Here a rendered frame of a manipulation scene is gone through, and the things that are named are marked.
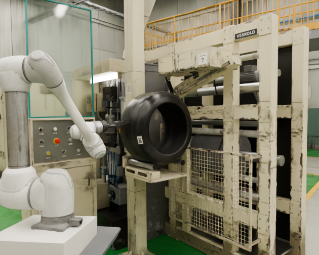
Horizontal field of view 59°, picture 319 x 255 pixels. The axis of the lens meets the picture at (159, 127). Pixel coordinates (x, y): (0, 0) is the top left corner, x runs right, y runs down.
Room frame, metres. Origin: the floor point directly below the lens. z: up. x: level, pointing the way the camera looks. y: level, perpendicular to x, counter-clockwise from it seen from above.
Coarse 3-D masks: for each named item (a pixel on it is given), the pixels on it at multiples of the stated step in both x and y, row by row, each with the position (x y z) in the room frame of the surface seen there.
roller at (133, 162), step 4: (128, 160) 2.32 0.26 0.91; (132, 160) 2.28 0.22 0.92; (136, 160) 2.25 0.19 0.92; (136, 164) 2.23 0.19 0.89; (140, 164) 2.18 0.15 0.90; (144, 164) 2.14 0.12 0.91; (148, 164) 2.11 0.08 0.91; (152, 164) 2.08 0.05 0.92; (156, 164) 2.08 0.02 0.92; (152, 168) 2.07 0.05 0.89; (156, 168) 2.08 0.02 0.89
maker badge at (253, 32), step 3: (249, 30) 2.18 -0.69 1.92; (252, 30) 2.16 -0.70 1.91; (255, 30) 2.14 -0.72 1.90; (237, 33) 2.26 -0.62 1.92; (240, 33) 2.24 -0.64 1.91; (243, 33) 2.22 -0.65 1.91; (246, 33) 2.20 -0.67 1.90; (249, 33) 2.18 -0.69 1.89; (252, 33) 2.16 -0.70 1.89; (255, 33) 2.14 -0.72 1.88; (237, 36) 2.26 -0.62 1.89; (240, 36) 2.24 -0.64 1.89; (243, 36) 2.22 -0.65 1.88; (246, 36) 2.20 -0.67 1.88
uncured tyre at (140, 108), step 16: (144, 96) 2.16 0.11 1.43; (160, 96) 2.12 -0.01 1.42; (176, 96) 2.24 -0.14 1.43; (128, 112) 2.13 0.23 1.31; (144, 112) 2.03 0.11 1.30; (160, 112) 2.50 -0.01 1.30; (176, 112) 2.46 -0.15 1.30; (128, 128) 2.08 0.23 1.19; (144, 128) 2.02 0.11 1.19; (176, 128) 2.50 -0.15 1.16; (128, 144) 2.12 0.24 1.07; (144, 144) 2.02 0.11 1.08; (160, 144) 2.46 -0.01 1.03; (176, 144) 2.43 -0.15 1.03; (144, 160) 2.15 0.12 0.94; (160, 160) 2.11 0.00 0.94
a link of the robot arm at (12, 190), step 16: (0, 64) 1.36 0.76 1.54; (16, 64) 1.35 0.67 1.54; (0, 80) 1.36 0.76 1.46; (16, 80) 1.36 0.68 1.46; (16, 96) 1.37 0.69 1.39; (16, 112) 1.37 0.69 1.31; (16, 128) 1.37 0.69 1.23; (16, 144) 1.37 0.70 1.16; (16, 160) 1.36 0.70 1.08; (16, 176) 1.34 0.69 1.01; (32, 176) 1.39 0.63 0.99; (0, 192) 1.34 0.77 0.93; (16, 192) 1.33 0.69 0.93; (16, 208) 1.36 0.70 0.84; (32, 208) 1.35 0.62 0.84
